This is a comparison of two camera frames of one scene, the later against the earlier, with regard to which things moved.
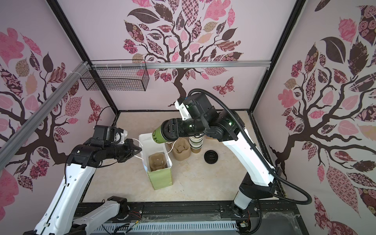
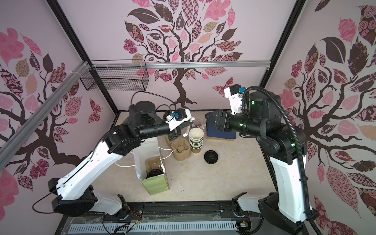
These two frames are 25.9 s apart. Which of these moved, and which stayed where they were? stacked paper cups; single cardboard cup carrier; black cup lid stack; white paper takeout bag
Moved: white paper takeout bag; single cardboard cup carrier
Stayed: black cup lid stack; stacked paper cups
